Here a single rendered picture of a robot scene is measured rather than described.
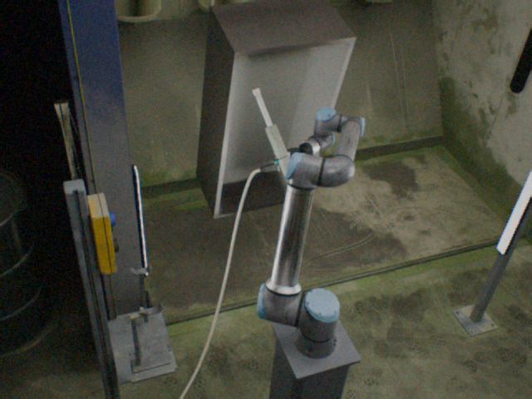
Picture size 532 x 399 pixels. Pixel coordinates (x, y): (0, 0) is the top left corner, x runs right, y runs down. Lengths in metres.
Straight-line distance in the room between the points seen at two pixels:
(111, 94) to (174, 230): 1.90
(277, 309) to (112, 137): 0.96
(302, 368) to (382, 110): 2.69
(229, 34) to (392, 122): 2.39
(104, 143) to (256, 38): 0.84
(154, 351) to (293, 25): 1.56
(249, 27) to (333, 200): 1.91
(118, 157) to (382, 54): 2.88
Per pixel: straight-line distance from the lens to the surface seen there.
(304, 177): 2.29
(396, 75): 4.86
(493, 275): 3.56
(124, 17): 3.81
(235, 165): 3.71
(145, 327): 2.52
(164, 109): 4.19
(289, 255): 2.40
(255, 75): 3.23
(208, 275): 3.71
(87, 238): 1.96
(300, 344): 2.63
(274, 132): 2.66
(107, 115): 2.29
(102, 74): 2.21
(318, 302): 2.48
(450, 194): 4.66
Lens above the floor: 2.79
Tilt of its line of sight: 40 degrees down
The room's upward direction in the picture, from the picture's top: 5 degrees clockwise
